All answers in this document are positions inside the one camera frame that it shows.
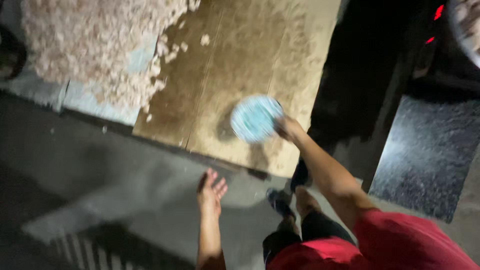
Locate heap of pale crumbled material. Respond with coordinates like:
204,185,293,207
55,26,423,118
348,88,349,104
20,0,211,109

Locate person's left hand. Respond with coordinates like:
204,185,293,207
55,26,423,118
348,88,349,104
196,168,229,218

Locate person's red shirt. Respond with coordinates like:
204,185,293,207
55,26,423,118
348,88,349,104
267,209,480,270

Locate light blue round bowl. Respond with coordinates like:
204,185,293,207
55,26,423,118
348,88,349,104
230,94,284,144

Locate person's dark shoe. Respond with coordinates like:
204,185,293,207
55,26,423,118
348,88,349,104
266,187,297,218

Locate dark machine with red lights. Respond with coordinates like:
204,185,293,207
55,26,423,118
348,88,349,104
308,0,480,143

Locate light blue sheet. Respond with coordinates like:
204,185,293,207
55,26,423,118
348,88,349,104
0,34,158,126

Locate person's right hand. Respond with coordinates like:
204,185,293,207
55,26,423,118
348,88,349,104
274,115,305,142

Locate metal floor grate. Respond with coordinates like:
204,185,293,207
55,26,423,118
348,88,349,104
49,225,196,270

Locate person's black shorts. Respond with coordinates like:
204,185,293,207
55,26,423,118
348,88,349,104
262,211,356,267

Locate dark speckled stone slab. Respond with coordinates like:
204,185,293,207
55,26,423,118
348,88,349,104
369,94,480,224

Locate brown wooden board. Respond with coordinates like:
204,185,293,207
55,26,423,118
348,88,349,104
132,0,342,178

